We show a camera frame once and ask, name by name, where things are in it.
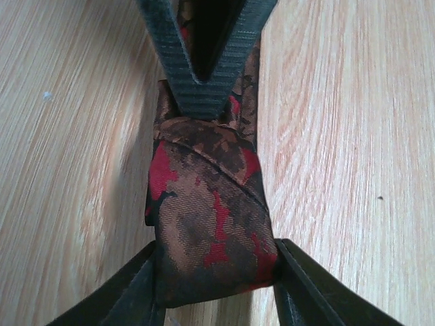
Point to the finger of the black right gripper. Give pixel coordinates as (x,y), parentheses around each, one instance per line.
(226,32)
(163,28)

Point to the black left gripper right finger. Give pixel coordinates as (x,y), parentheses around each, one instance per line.
(307,294)

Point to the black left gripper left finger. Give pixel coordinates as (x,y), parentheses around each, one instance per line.
(127,298)

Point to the brown red patterned tie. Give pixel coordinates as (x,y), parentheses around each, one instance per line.
(205,195)

